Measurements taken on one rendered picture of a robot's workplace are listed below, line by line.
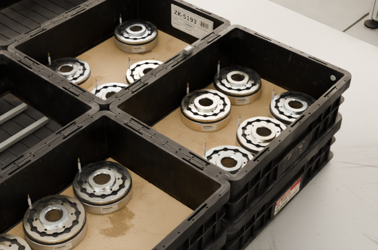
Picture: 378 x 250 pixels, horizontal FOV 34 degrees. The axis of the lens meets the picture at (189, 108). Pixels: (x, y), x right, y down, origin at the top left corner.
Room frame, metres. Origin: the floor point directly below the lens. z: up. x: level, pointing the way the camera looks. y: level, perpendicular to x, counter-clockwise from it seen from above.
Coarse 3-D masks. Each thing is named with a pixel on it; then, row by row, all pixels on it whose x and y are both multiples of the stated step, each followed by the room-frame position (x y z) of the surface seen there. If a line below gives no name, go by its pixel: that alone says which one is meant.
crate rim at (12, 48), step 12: (108, 0) 1.29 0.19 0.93; (180, 0) 1.29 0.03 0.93; (84, 12) 1.23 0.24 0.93; (204, 12) 1.23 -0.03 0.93; (60, 24) 1.18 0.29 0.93; (228, 24) 1.19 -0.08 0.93; (36, 36) 1.12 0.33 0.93; (204, 36) 1.14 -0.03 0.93; (12, 48) 1.07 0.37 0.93; (24, 60) 1.03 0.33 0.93; (168, 60) 1.04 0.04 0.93; (48, 72) 0.99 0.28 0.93; (156, 72) 1.00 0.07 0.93; (72, 84) 0.96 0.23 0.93; (132, 84) 0.96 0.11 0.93; (96, 96) 0.92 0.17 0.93; (120, 96) 0.92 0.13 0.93; (108, 108) 0.90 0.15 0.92
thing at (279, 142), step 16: (224, 32) 1.15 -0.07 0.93; (256, 32) 1.15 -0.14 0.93; (288, 48) 1.09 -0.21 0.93; (176, 64) 1.03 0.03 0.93; (320, 64) 1.04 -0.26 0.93; (128, 96) 0.92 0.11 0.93; (336, 96) 0.95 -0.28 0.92; (112, 112) 0.87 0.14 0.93; (304, 112) 0.88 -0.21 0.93; (320, 112) 0.90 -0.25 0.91; (144, 128) 0.83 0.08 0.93; (288, 128) 0.84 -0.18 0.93; (304, 128) 0.86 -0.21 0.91; (176, 144) 0.79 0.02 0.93; (272, 144) 0.79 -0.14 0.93; (256, 160) 0.75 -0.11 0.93; (224, 176) 0.71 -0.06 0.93; (240, 176) 0.71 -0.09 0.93
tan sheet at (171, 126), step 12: (264, 84) 1.10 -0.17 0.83; (264, 96) 1.06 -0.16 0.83; (240, 108) 1.01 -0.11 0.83; (252, 108) 1.01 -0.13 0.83; (264, 108) 1.01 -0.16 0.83; (168, 120) 0.97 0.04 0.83; (180, 120) 0.97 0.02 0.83; (168, 132) 0.93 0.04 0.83; (180, 132) 0.93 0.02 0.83; (192, 132) 0.94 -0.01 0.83; (204, 132) 0.94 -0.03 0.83; (216, 132) 0.94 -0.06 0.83; (228, 132) 0.94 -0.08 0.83; (192, 144) 0.90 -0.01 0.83; (204, 144) 0.90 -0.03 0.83; (216, 144) 0.90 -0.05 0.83; (228, 144) 0.90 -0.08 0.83
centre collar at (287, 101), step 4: (288, 100) 1.00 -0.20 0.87; (292, 100) 1.00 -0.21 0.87; (296, 100) 1.00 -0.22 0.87; (300, 100) 1.00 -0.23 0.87; (284, 104) 0.98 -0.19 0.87; (288, 104) 0.98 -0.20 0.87; (304, 104) 0.98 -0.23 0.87; (288, 108) 0.97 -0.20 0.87; (292, 108) 0.97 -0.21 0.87; (300, 108) 0.97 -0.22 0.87; (304, 108) 0.97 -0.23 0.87; (292, 112) 0.96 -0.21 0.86; (296, 112) 0.96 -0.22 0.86; (300, 112) 0.96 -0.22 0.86
